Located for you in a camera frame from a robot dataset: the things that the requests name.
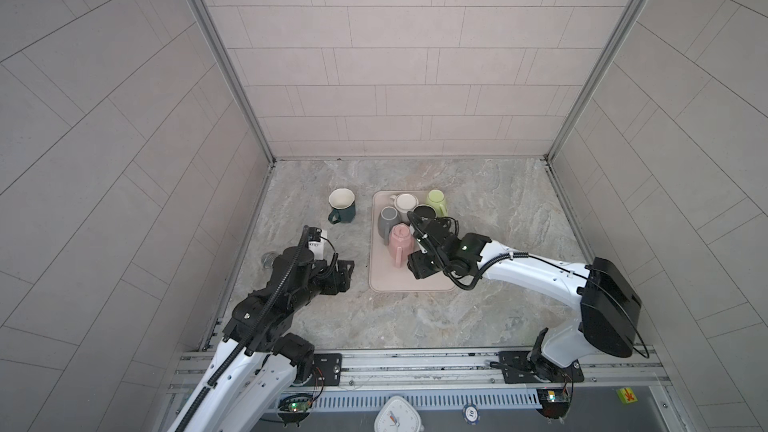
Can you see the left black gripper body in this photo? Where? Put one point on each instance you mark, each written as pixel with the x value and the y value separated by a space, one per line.
pixel 323 281

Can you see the right circuit board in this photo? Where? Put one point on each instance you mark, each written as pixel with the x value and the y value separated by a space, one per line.
pixel 555 403

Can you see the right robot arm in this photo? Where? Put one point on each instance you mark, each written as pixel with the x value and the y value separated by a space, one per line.
pixel 607 304

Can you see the grey mug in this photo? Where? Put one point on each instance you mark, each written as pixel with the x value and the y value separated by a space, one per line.
pixel 388 218

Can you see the round blue badge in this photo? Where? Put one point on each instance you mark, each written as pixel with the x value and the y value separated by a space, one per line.
pixel 470 414

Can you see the white mug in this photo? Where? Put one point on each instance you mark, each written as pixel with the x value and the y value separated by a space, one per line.
pixel 404 203

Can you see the light green mug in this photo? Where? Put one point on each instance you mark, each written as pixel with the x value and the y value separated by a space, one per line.
pixel 437 200

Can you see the dark green mug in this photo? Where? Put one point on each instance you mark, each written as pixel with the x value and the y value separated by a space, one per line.
pixel 343 206

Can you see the circuit board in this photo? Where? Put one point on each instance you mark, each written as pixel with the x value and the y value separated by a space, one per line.
pixel 296 403
pixel 555 403

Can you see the purple glitter tube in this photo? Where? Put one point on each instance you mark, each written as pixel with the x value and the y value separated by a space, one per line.
pixel 267 260

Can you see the left circuit board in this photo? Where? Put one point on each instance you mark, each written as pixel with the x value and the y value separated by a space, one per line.
pixel 296 403

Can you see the aluminium mounting rail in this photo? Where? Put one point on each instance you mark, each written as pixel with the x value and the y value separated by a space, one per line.
pixel 368 368

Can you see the beige plastic tray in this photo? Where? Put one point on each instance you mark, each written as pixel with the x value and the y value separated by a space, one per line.
pixel 384 276

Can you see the white kitchen timer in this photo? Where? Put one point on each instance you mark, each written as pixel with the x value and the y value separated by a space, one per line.
pixel 398 415

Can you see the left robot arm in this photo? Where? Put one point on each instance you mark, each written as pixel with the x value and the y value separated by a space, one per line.
pixel 258 358

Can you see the pink mug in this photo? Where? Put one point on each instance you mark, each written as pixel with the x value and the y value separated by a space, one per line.
pixel 401 244

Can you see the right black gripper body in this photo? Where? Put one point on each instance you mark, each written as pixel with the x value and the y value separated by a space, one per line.
pixel 425 263

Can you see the black mug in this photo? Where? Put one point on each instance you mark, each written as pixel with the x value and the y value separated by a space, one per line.
pixel 425 212

